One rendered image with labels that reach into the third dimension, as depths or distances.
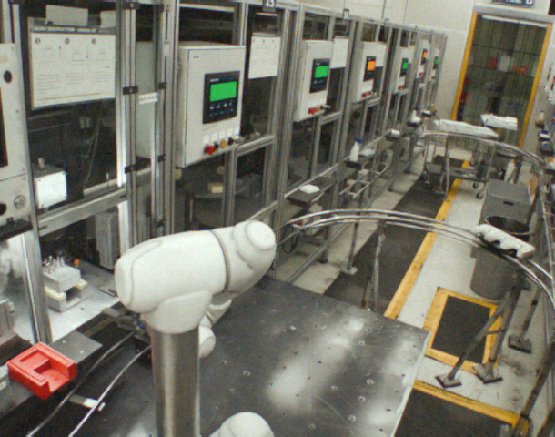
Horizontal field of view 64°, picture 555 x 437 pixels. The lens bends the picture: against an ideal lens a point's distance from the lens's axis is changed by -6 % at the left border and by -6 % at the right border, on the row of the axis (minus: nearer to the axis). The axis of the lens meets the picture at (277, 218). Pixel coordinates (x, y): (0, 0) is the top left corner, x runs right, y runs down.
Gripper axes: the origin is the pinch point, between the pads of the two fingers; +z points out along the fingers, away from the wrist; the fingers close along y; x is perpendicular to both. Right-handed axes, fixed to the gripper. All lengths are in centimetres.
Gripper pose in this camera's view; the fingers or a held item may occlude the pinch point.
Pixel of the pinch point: (108, 300)
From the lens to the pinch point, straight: 167.1
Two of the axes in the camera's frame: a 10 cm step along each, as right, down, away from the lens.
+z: -8.9, -2.6, 3.9
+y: 0.9, -9.2, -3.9
